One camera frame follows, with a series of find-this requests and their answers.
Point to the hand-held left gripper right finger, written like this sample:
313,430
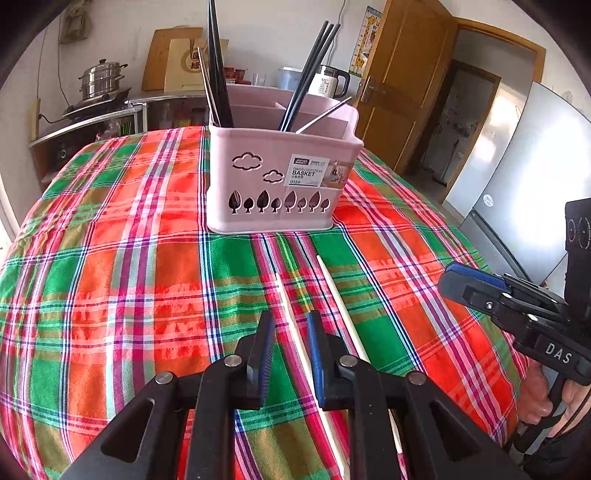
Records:
314,350

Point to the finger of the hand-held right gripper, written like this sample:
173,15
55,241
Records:
461,290
480,277

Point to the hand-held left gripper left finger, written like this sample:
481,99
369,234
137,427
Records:
258,364

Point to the cream chopstick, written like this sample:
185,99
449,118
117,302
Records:
291,314
337,295

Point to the pink plastic chopstick basket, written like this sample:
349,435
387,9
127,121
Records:
272,152

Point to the stainless steel chopstick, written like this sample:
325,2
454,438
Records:
323,116
206,83

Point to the black chopstick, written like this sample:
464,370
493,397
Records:
319,55
226,97
326,55
311,55
216,92

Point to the person's right forearm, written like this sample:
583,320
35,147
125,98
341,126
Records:
568,452

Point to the person's right hand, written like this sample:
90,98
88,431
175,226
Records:
535,397

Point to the silver refrigerator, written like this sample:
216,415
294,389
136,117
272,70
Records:
531,184

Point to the plaid tablecloth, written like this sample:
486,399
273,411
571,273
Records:
115,277

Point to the wooden door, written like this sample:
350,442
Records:
406,92

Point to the metal door lock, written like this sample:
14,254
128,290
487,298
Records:
367,90

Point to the white electric kettle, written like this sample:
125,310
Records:
330,85

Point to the translucent plastic container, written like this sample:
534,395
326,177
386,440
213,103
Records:
288,79

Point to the glass cup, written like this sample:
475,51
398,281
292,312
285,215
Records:
259,80

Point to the red-lidded jar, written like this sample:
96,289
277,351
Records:
230,76
241,76

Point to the metal counter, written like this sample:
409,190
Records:
147,94

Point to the kraft paper bag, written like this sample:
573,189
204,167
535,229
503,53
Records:
184,64

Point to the wooden cutting board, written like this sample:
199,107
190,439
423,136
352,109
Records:
154,60

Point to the stainless steel steamer pot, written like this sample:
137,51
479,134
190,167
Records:
104,81

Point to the hanging cloth bag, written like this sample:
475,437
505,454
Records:
76,23

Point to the wall poster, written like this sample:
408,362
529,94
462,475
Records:
362,50

